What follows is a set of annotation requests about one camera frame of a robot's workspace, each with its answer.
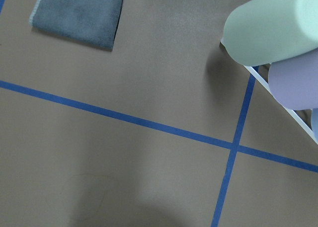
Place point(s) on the white cup rack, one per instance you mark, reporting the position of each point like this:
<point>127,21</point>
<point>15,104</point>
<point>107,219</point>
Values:
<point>302,117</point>

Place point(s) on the green cup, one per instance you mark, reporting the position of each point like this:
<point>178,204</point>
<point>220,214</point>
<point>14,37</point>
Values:
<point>265,31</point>

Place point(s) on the purple cup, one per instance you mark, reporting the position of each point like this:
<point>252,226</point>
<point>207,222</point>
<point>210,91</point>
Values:
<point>294,82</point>

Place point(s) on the grey folded cloth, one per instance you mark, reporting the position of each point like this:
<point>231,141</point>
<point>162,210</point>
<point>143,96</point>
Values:
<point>93,22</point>

